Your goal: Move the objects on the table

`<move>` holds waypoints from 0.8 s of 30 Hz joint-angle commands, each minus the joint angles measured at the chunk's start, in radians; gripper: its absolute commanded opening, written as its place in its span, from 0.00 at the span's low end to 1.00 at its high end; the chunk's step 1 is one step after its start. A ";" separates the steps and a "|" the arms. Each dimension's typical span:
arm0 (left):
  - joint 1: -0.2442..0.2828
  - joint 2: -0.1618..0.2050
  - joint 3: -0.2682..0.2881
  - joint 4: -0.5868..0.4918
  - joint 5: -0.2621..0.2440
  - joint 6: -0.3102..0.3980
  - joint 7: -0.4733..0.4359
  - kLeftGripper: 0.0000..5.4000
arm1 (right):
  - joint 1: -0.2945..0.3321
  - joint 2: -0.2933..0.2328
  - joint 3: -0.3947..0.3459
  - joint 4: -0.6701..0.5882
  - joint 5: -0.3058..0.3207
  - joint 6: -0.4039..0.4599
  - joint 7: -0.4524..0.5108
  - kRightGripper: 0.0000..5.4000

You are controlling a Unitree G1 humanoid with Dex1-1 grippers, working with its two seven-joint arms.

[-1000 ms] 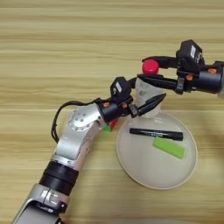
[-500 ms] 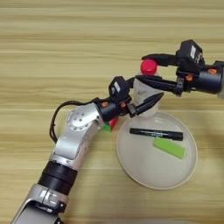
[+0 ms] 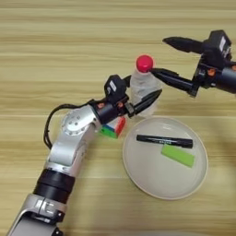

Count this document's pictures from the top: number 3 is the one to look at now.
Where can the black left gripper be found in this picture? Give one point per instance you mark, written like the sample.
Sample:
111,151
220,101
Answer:
112,110

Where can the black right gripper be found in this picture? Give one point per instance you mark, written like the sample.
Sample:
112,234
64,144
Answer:
221,76

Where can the clear bottle with red cap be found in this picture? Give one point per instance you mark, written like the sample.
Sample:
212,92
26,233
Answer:
141,86

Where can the multicoloured puzzle cube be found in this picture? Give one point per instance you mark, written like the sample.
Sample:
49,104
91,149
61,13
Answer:
115,127

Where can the black marker pen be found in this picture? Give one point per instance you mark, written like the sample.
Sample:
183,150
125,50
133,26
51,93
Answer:
166,141

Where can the green rectangular block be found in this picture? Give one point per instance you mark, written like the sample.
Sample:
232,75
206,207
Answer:
178,156

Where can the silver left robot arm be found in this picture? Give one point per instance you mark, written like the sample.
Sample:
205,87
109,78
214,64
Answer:
70,144

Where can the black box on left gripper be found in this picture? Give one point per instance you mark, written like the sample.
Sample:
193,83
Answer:
115,87

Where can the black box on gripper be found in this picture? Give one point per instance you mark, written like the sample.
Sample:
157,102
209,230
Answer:
115,87
219,43

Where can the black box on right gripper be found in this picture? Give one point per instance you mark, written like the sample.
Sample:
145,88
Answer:
219,43

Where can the round beige plate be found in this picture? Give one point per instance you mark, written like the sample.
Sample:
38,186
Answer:
159,178

